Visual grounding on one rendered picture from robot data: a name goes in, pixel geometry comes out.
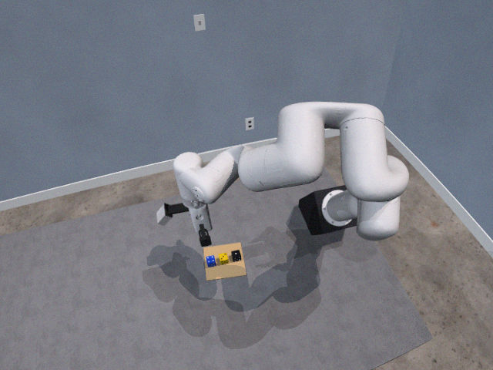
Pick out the tan flat mat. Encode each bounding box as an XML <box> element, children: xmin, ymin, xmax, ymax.
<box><xmin>203</xmin><ymin>243</ymin><xmax>247</xmax><ymax>281</ymax></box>

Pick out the black die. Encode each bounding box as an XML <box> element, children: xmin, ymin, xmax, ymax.
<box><xmin>231</xmin><ymin>250</ymin><xmax>241</xmax><ymax>262</ymax></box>

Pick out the yellow die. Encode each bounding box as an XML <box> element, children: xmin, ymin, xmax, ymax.
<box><xmin>219</xmin><ymin>253</ymin><xmax>229</xmax><ymax>264</ymax></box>

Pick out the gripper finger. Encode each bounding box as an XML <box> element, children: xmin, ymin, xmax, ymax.
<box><xmin>199</xmin><ymin>224</ymin><xmax>212</xmax><ymax>247</ymax></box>

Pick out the blue die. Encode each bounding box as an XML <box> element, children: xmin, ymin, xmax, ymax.
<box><xmin>206</xmin><ymin>255</ymin><xmax>216</xmax><ymax>267</ymax></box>

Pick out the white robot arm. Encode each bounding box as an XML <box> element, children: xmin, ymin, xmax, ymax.
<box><xmin>156</xmin><ymin>102</ymin><xmax>409</xmax><ymax>241</ymax></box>

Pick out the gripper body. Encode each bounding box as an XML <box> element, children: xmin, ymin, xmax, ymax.
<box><xmin>183</xmin><ymin>203</ymin><xmax>212</xmax><ymax>233</ymax></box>

